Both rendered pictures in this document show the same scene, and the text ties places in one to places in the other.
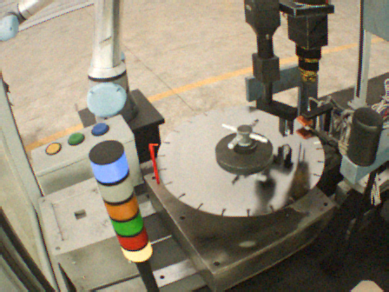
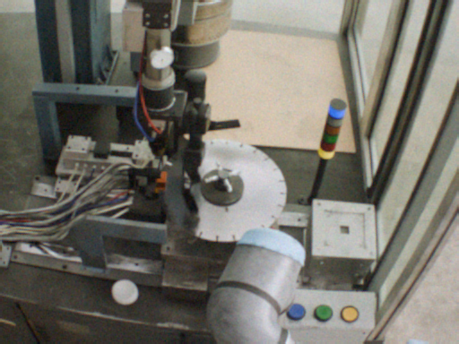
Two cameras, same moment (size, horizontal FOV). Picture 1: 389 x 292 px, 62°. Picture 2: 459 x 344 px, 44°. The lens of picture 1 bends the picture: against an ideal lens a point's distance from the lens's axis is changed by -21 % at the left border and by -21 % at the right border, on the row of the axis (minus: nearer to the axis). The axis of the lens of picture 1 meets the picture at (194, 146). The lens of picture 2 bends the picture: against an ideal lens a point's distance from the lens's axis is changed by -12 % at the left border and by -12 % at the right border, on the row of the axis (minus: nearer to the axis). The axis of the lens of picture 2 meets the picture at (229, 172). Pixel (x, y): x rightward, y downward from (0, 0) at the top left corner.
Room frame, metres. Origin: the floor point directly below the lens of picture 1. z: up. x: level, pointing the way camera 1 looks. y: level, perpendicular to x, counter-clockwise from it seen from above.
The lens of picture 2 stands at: (1.52, 0.31, 2.23)
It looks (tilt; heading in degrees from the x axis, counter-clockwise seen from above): 50 degrees down; 203
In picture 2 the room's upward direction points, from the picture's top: 7 degrees clockwise
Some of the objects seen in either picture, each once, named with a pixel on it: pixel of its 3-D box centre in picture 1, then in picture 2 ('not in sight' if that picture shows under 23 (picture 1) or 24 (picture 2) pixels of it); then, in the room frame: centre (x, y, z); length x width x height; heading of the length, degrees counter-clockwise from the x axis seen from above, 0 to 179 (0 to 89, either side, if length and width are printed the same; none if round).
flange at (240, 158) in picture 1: (244, 147); (222, 184); (0.60, -0.09, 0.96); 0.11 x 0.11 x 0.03
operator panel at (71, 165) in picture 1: (84, 166); (316, 321); (0.77, 0.29, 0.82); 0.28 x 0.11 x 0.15; 113
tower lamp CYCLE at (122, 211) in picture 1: (120, 201); (333, 125); (0.36, 0.10, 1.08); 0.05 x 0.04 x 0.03; 23
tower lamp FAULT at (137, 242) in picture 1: (130, 232); (328, 141); (0.36, 0.10, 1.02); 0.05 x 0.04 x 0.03; 23
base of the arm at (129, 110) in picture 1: (114, 101); not in sight; (1.13, 0.24, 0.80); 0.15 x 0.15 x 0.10
